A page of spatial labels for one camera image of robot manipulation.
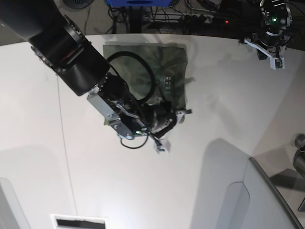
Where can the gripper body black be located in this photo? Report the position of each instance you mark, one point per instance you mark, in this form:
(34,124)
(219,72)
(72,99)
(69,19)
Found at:
(271,38)
(161,118)

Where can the olive green t-shirt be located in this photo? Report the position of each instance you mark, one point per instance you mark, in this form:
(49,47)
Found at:
(162,76)

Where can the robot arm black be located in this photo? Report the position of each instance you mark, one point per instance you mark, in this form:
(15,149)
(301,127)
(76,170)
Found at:
(62,46)
(276,18)

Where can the black power strip red light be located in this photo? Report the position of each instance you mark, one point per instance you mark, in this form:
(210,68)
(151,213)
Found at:
(199,19)

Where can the grey metal stand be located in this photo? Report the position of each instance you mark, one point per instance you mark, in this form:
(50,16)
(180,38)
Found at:
(293,179)

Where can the blue box with oval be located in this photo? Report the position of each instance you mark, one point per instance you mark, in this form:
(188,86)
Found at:
(129,3)

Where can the black fan base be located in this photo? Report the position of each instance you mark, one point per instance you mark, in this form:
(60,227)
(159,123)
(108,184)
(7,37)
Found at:
(77,4)

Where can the white label with black strip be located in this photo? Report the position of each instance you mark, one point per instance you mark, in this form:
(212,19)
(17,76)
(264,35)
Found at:
(61,221)

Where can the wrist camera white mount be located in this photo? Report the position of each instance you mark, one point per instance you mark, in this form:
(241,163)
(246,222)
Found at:
(267,52)
(161,142)

